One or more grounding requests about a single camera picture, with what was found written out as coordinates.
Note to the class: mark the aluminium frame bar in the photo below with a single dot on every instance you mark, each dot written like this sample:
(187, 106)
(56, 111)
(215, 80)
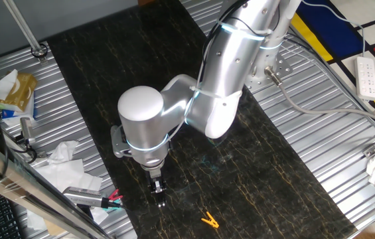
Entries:
(24, 186)

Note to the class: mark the black marble pattern mat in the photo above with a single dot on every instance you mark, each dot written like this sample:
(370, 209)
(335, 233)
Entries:
(207, 182)

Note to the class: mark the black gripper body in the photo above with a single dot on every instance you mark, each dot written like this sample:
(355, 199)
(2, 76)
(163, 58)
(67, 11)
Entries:
(158, 183)

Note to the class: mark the teal plastic clothespin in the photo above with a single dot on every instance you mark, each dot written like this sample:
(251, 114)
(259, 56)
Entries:
(114, 203)

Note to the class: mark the colour block pattern cloth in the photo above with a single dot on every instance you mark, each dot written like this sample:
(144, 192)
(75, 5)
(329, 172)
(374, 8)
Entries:
(340, 36)

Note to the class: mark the crumpled white tissue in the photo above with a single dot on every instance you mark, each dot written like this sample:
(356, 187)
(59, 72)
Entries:
(62, 152)

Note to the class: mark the red plastic clothespin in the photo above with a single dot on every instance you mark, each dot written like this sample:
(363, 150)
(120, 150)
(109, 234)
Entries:
(115, 194)

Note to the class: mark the white pulled tissue sheet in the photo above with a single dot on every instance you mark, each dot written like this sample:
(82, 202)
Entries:
(4, 84)

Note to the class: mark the flat white tissue sheets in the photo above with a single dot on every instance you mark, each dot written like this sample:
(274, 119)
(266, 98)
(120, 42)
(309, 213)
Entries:
(64, 176)

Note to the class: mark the metal tripod pole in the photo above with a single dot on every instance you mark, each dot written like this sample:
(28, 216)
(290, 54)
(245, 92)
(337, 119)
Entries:
(22, 25)

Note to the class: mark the yellow plastic clothespin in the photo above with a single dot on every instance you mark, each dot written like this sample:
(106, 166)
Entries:
(210, 220)

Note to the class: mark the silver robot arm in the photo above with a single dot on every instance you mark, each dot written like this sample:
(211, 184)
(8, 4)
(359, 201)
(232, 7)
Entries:
(144, 119)

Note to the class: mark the blue white tissue pack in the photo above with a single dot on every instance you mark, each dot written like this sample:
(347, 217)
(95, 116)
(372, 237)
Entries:
(14, 114)

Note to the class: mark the gold tissue box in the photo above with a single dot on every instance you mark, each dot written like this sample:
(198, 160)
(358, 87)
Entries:
(19, 91)

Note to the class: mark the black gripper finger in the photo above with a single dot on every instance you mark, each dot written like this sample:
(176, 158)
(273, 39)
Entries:
(159, 200)
(163, 199)

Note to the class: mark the large wooden cube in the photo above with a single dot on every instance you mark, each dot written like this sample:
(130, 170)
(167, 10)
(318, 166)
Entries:
(54, 229)

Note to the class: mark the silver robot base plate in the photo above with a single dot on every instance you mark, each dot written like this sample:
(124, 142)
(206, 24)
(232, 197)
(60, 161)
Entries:
(285, 68)

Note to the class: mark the small silver camera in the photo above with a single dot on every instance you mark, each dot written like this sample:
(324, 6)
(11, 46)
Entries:
(26, 129)

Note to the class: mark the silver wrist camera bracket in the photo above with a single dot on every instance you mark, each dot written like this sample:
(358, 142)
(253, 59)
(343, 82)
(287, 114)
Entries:
(117, 144)

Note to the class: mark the white power strip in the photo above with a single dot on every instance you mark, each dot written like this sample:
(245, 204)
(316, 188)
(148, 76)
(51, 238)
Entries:
(366, 78)

